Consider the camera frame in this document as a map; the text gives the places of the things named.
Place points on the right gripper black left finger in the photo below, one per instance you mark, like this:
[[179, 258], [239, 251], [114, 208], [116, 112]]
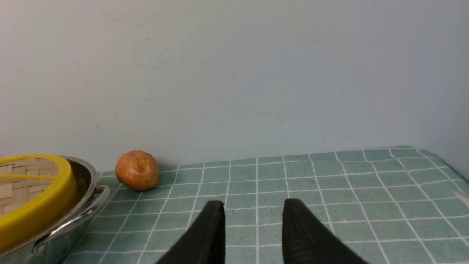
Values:
[[204, 242]]

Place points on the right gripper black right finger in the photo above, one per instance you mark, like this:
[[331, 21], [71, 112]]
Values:
[[305, 240]]

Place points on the woven bamboo steamer lid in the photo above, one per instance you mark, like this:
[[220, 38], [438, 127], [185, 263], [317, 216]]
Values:
[[37, 190]]

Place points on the stainless steel pot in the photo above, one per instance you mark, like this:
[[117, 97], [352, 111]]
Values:
[[53, 244]]

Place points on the green checkered tablecloth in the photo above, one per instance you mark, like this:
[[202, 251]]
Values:
[[393, 205]]

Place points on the brown potato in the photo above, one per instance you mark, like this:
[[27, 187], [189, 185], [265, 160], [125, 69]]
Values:
[[137, 170]]

